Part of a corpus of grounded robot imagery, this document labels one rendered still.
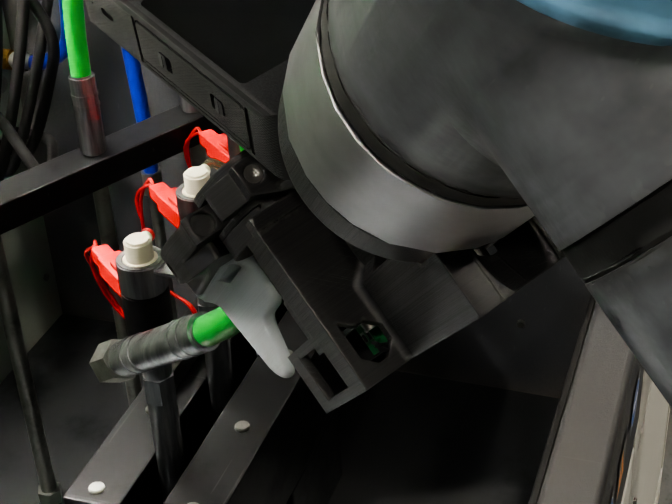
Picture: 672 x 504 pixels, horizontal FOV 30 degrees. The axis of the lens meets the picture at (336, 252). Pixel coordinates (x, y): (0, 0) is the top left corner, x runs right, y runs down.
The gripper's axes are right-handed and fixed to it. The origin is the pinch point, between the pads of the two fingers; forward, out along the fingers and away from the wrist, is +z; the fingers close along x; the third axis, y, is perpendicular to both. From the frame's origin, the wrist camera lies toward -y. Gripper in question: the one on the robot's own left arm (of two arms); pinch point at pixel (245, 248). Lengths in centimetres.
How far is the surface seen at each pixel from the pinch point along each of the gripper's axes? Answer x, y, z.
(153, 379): -1.8, 0.5, 25.4
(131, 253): 0.1, -5.6, 19.3
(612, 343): 29.0, 16.2, 34.2
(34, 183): 0.7, -15.8, 34.6
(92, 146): 5.6, -16.2, 35.3
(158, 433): -2.8, 3.2, 28.4
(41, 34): 9, -28, 43
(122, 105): 13, -22, 50
